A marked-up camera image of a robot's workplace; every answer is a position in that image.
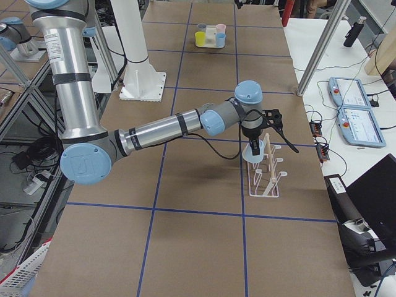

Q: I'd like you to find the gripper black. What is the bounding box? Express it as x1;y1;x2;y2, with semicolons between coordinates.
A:
241;119;263;155

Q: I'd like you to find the blue plastic cup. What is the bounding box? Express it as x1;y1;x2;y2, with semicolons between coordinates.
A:
215;33;226;48
242;140;266;164

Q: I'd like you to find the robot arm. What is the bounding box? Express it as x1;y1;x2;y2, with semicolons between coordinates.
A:
28;1;264;184

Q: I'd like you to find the pink plastic cup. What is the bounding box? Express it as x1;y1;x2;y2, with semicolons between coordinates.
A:
216;24;226;33

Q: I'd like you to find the yellow plastic cup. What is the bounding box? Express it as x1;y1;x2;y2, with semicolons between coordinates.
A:
194;31;205;47

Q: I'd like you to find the grey plastic cup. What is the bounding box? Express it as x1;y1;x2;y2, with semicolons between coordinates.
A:
197;23;207;32

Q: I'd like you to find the teach pendant far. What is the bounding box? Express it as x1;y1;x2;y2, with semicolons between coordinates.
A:
329;77;371;108

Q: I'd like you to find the teach pendant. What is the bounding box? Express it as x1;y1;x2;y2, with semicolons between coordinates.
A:
329;77;371;108
337;106;386;148

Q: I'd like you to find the teach pendant near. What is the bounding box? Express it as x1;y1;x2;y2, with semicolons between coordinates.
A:
337;106;386;148

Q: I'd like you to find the cream plastic tray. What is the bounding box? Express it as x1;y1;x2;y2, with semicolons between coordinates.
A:
198;25;221;49

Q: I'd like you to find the black laptop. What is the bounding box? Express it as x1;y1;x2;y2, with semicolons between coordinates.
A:
346;153;395;249

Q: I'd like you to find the red cylinder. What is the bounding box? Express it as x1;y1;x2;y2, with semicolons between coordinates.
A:
282;0;295;27

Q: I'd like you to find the black bottle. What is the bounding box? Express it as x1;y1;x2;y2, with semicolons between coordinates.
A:
343;16;366;48

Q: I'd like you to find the white wire cup rack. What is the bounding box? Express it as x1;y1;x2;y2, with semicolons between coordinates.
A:
243;133;288;198

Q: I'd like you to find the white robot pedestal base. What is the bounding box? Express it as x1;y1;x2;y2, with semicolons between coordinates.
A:
111;0;166;102

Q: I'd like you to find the aluminium frame post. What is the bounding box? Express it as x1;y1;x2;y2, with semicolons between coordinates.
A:
296;0;351;97

